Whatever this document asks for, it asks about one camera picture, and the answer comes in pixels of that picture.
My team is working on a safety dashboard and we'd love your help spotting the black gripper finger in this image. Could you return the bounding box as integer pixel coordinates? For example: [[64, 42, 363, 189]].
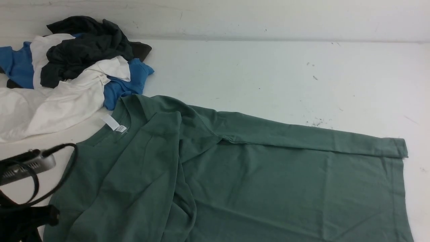
[[37, 205, 60, 226]]

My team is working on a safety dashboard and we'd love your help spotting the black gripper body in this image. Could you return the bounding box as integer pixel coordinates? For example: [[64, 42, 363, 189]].
[[0, 199, 44, 242]]

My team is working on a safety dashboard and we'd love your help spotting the green long-sleeve top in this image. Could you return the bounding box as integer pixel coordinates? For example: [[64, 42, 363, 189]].
[[43, 95, 413, 242]]

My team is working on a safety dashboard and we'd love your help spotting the white garment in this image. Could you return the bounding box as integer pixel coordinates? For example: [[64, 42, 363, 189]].
[[0, 34, 131, 144]]

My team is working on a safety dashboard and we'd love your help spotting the blue garment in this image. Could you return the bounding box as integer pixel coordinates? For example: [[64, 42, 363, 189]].
[[0, 33, 155, 110]]

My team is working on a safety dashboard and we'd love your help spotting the dark grey garment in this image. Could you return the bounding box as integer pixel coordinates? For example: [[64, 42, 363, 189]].
[[0, 16, 152, 89]]

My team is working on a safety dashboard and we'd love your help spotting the black camera cable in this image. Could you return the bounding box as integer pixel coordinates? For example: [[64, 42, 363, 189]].
[[0, 143, 79, 207]]

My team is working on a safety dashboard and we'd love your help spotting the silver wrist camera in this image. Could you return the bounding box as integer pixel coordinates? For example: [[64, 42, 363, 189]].
[[0, 150, 56, 185]]

